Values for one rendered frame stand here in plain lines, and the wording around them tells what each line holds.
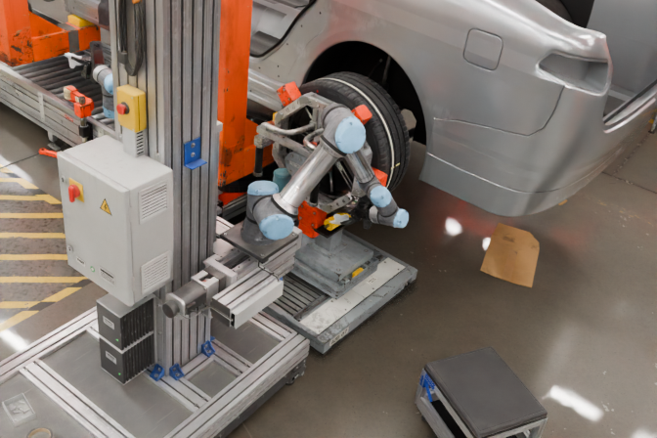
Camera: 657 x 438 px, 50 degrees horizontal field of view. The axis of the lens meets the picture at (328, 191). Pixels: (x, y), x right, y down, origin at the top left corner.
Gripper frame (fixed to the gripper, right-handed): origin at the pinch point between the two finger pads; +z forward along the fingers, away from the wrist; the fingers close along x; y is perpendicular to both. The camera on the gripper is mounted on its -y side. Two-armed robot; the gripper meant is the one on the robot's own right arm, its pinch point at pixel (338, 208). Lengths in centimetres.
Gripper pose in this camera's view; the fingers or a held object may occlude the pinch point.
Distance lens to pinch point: 301.5
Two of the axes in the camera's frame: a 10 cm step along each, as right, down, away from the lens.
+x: -4.9, 7.7, -4.1
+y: -4.4, -6.2, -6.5
